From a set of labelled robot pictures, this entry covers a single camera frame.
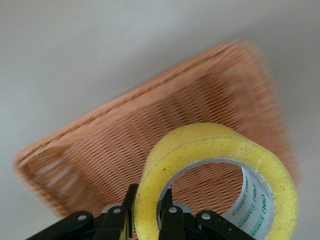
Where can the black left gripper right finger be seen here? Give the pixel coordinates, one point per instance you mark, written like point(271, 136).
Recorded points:
point(172, 222)

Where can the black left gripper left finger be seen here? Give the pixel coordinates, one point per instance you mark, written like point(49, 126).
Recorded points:
point(115, 222)

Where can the yellow packing tape roll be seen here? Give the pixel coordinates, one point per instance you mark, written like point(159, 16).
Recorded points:
point(275, 180)

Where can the brown wicker basket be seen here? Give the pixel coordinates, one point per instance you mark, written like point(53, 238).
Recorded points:
point(150, 112)

